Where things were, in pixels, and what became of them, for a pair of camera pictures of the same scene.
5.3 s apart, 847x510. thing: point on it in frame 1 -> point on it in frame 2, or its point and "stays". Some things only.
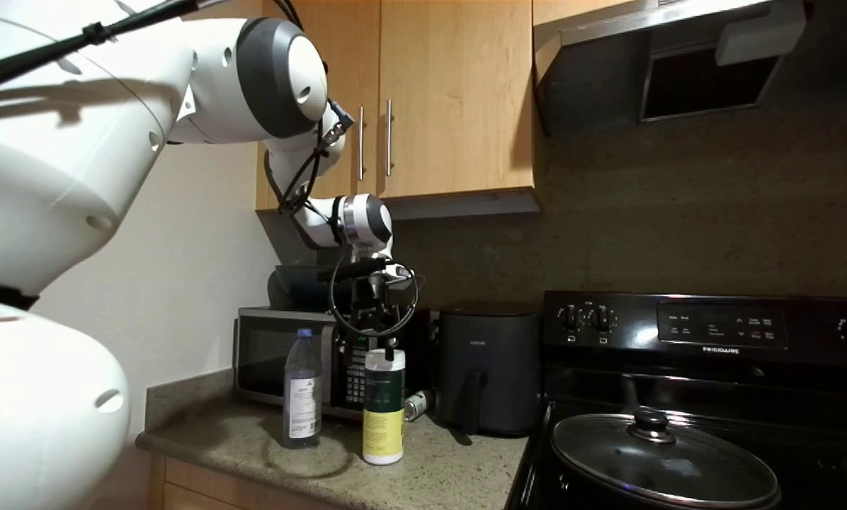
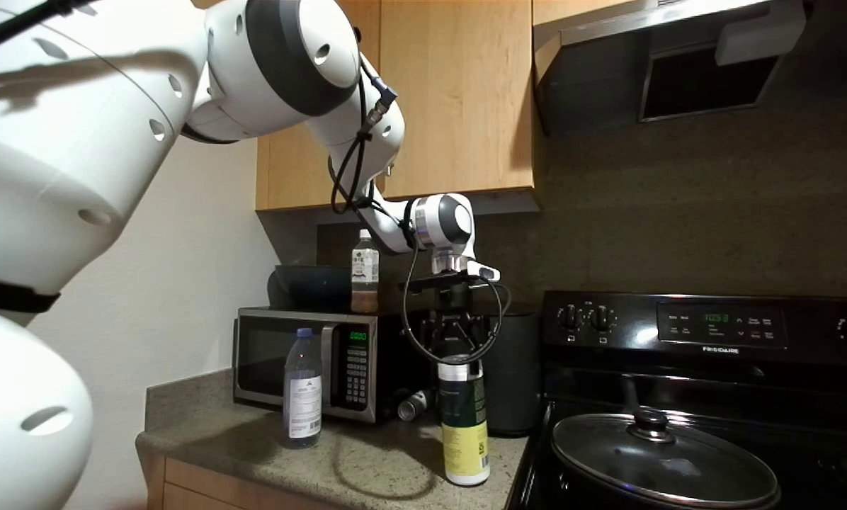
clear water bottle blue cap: x=305 y=391 stays
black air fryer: x=488 y=372 stays
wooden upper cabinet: x=441 y=100 stays
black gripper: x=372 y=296 -> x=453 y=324
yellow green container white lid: x=383 y=436 -> x=464 y=420
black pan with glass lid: x=648 y=460 stays
